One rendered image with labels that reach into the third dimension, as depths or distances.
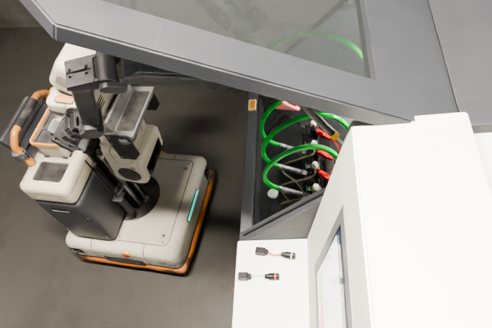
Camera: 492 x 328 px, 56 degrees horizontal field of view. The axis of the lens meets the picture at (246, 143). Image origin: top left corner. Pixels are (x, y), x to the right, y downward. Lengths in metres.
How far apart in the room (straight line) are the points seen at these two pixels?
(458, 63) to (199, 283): 1.82
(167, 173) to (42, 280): 0.95
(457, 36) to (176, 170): 1.75
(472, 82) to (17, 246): 2.70
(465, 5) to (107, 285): 2.21
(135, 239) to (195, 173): 0.46
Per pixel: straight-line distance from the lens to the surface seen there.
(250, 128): 1.74
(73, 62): 1.27
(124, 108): 1.87
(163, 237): 2.39
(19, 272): 3.08
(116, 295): 2.70
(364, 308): 0.82
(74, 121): 1.61
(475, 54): 1.17
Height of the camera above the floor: 2.31
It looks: 53 degrees down
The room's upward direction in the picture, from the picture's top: 19 degrees counter-clockwise
